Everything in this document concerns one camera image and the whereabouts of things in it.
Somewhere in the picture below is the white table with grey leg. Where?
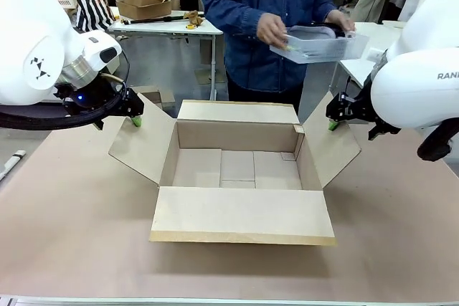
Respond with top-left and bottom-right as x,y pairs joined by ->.
107,5 -> 226,101

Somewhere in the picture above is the white side table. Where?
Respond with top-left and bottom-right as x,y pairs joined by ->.
336,21 -> 408,89

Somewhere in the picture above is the clear plastic gift set package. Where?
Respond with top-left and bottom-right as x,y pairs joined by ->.
269,23 -> 371,65

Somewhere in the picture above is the small open cardboard box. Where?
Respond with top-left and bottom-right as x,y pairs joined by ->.
106,0 -> 177,21

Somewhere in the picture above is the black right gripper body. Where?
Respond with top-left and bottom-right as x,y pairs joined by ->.
325,83 -> 374,123

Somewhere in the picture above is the white bar with black band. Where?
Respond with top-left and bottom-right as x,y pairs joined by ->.
0,149 -> 27,182

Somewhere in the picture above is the large brown cardboard box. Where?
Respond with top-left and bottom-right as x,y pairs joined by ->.
108,90 -> 362,247

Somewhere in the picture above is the brown toy figure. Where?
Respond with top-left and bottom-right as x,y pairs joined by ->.
183,9 -> 204,28

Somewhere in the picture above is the cardboard box on floor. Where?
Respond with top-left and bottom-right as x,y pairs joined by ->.
138,85 -> 176,110

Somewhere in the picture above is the black white striped bag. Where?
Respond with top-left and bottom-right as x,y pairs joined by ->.
73,0 -> 117,33

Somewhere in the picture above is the person's left hand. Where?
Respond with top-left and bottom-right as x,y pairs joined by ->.
326,9 -> 356,34

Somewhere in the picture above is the person's right hand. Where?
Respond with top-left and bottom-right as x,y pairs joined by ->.
257,11 -> 289,46

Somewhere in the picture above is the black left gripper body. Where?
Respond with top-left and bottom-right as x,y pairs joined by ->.
53,80 -> 146,121

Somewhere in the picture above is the long black rod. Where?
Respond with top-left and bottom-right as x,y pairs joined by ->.
120,14 -> 205,27

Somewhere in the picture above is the person's right denim forearm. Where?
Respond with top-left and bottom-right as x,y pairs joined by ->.
200,0 -> 268,40

